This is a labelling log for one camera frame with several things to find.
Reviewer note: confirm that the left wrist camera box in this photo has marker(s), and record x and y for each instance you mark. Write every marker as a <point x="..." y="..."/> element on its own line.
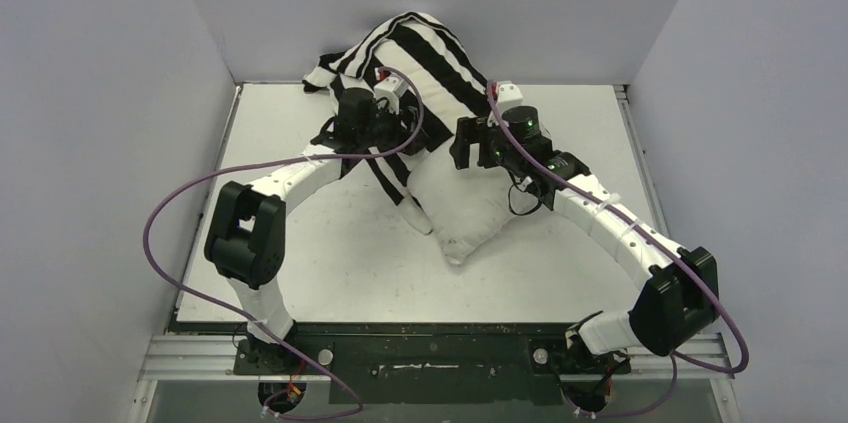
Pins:
<point x="389" y="90"/>

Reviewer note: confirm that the white pillow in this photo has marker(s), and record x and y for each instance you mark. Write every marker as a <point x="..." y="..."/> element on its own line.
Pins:
<point x="466" y="208"/>

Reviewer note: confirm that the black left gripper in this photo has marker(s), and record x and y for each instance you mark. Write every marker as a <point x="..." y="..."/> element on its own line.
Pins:
<point x="383" y="108"/>

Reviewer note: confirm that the black metal base rail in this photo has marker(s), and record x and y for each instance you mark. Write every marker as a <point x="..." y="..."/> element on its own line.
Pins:
<point x="416" y="363"/>

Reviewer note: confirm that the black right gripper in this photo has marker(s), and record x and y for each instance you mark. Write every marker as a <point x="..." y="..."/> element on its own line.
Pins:
<point x="466" y="143"/>

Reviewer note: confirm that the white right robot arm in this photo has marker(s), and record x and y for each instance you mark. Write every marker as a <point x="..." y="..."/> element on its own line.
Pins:
<point x="676" y="286"/>

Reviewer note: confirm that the black white striped pillowcase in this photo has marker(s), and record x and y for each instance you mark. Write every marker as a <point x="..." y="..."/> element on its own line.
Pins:
<point x="435" y="60"/>

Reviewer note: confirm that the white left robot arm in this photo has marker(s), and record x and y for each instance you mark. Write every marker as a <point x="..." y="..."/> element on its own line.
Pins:
<point x="246" y="238"/>

